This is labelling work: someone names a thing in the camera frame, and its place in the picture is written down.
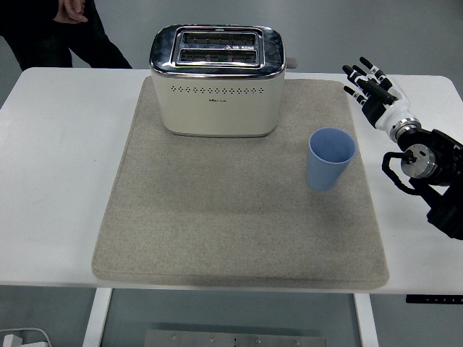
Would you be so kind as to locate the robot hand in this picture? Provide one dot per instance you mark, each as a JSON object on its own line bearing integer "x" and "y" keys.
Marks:
{"x": 392, "y": 108}

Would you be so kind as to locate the blue ribbed plastic cup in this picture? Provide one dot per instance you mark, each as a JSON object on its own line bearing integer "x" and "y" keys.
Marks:
{"x": 325, "y": 166}

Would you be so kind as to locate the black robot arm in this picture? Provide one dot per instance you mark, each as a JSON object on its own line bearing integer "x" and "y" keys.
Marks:
{"x": 439, "y": 159}

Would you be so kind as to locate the cream and chrome toaster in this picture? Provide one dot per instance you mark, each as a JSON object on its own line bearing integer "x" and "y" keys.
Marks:
{"x": 217, "y": 108}

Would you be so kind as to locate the black table control panel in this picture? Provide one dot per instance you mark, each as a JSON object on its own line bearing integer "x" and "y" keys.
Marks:
{"x": 434, "y": 299}

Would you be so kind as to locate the beige fabric mat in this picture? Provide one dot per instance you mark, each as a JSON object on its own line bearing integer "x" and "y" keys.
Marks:
{"x": 224, "y": 217}

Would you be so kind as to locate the white table leg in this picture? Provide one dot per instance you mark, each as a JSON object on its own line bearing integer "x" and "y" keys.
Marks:
{"x": 366, "y": 321}
{"x": 97, "y": 318}

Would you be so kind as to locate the person's hand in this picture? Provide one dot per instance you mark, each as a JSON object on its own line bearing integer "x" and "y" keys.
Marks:
{"x": 70, "y": 11}

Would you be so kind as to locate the person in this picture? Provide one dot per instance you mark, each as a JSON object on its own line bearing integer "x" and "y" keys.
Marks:
{"x": 40, "y": 39}

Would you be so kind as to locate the white power adapter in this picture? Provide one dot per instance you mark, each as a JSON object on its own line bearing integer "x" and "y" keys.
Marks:
{"x": 11, "y": 341}

